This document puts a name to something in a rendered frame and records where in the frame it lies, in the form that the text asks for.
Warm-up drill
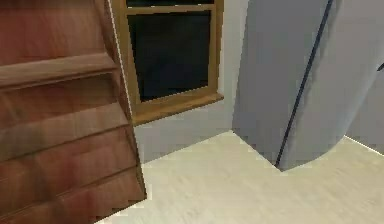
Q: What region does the wooden framed window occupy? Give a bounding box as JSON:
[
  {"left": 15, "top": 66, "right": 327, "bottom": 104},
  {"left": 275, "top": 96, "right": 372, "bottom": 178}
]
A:
[{"left": 109, "top": 0, "right": 225, "bottom": 127}]

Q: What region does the reddish brown wooden cupboard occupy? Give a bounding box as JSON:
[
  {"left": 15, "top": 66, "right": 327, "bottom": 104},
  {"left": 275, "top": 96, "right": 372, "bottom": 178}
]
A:
[{"left": 0, "top": 0, "right": 148, "bottom": 224}]

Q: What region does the grey fridge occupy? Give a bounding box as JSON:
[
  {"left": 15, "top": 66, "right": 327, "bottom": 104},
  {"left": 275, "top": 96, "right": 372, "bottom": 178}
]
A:
[{"left": 231, "top": 0, "right": 384, "bottom": 172}]

